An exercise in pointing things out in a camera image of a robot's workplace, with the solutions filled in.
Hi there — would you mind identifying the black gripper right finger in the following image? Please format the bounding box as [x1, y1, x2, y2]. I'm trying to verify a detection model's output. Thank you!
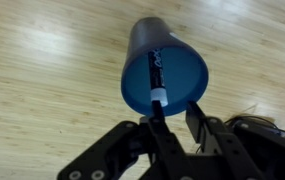
[185, 100, 266, 180]

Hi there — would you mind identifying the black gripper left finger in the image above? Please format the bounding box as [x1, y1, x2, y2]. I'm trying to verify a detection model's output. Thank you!
[147, 99, 196, 180]

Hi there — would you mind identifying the black marker with white cap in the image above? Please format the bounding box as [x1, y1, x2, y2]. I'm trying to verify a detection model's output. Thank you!
[147, 48, 169, 108]

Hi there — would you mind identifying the dark blue plastic cup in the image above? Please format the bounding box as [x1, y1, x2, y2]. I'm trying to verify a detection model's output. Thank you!
[120, 17, 210, 117]

